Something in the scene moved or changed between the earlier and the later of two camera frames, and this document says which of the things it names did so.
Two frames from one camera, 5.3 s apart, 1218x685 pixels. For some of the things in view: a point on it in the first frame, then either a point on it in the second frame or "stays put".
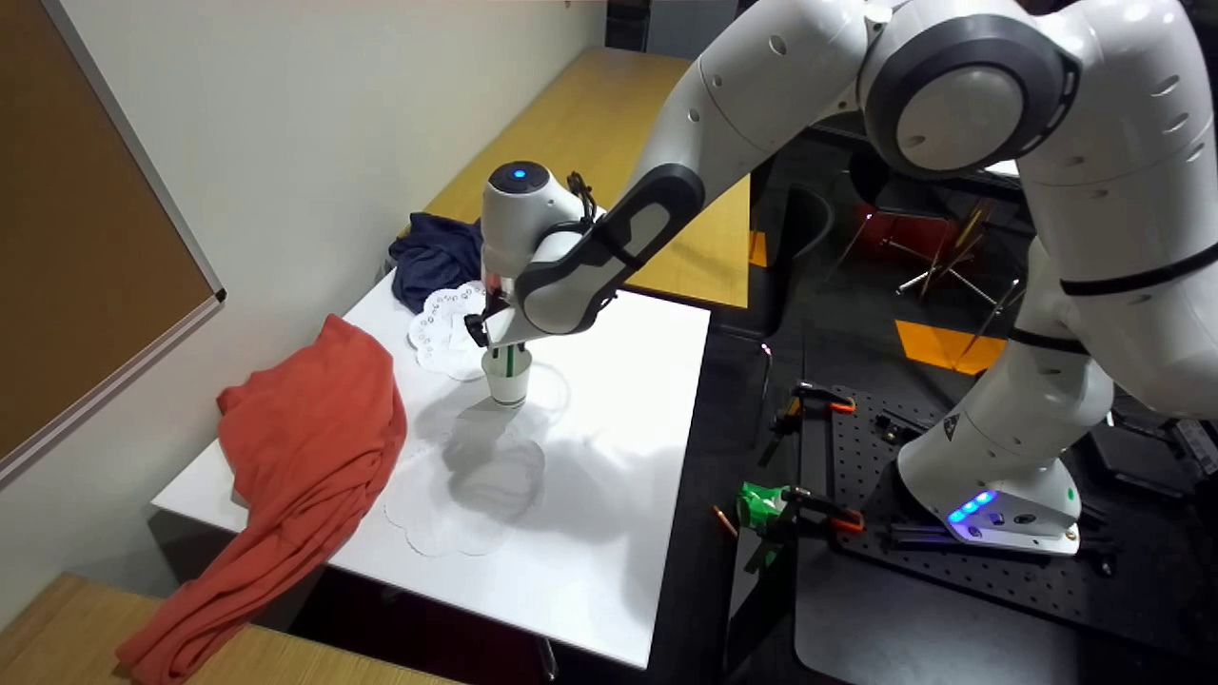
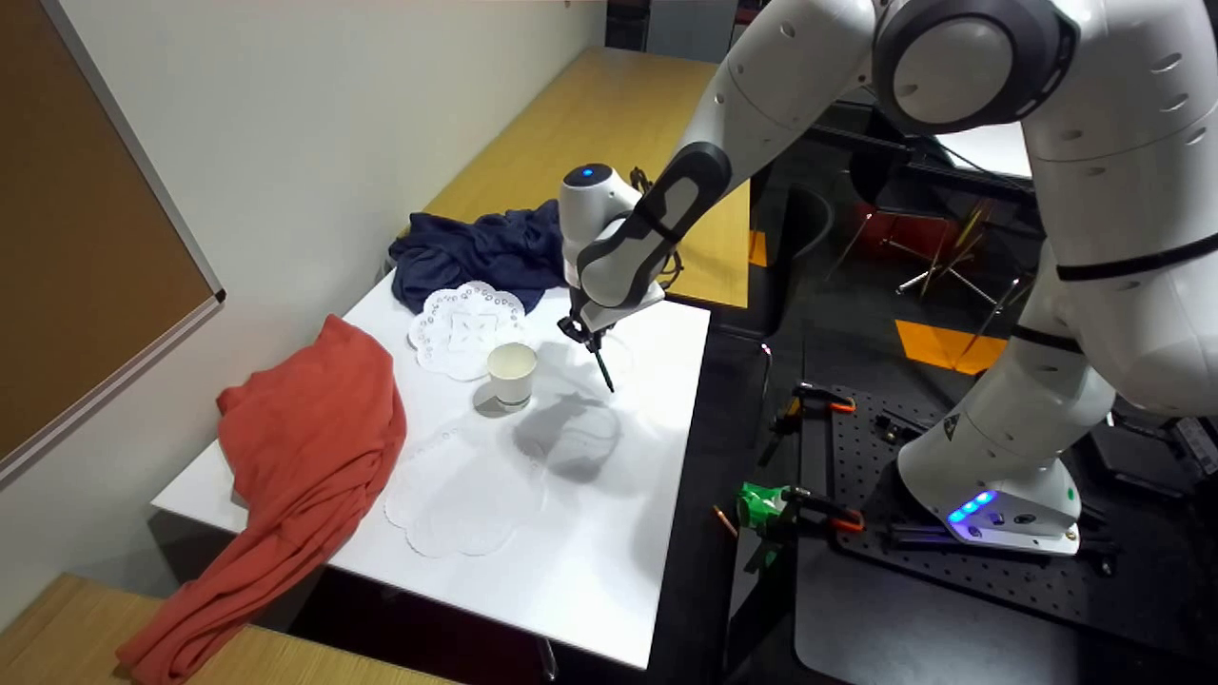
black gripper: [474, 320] -> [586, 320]
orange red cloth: [308, 448] stays put
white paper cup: [507, 374] stays put
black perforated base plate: [1141, 565] stays put
